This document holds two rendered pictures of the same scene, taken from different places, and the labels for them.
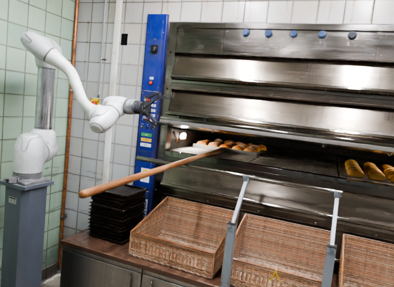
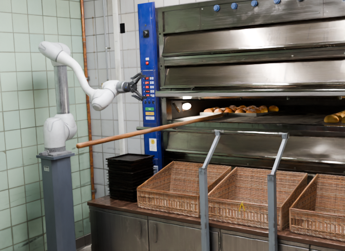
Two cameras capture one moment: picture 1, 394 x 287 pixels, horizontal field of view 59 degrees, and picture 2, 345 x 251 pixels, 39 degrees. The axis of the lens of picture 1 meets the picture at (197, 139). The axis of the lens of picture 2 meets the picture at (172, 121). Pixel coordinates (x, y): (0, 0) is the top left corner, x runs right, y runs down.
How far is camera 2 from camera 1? 1.58 m
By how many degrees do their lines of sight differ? 15
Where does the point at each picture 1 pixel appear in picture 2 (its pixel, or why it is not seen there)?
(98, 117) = (96, 98)
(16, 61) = (39, 63)
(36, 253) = (68, 208)
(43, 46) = (54, 51)
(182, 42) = (168, 23)
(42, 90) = (58, 83)
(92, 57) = (99, 47)
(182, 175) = (183, 140)
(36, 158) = (59, 135)
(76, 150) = (97, 131)
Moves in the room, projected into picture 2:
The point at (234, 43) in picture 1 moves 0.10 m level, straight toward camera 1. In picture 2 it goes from (209, 18) to (206, 17)
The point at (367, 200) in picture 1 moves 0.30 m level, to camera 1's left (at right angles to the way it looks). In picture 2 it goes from (334, 141) to (288, 141)
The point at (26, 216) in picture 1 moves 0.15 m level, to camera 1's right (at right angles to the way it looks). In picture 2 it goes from (57, 179) to (75, 179)
